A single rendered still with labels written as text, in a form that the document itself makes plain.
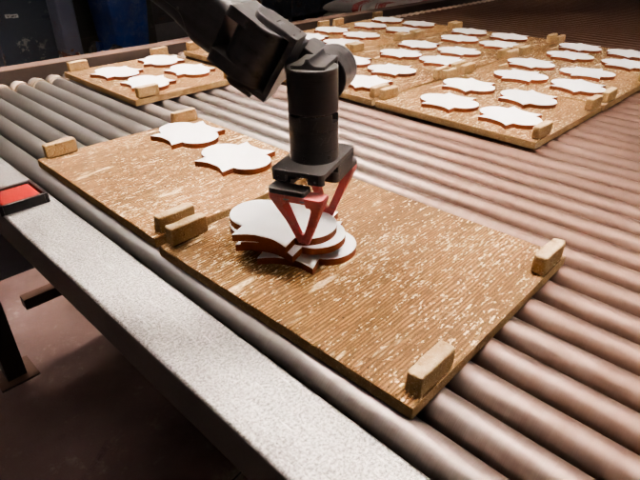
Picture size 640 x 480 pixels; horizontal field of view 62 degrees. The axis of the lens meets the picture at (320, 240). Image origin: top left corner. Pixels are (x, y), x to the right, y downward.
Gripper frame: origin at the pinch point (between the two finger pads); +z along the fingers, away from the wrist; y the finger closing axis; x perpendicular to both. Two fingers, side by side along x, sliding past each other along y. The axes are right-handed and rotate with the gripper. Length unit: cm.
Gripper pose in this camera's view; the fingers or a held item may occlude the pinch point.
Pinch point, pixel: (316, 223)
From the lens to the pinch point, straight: 67.8
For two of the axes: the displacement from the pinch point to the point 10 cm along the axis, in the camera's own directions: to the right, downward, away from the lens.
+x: -9.2, -1.9, 3.5
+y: 3.9, -4.8, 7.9
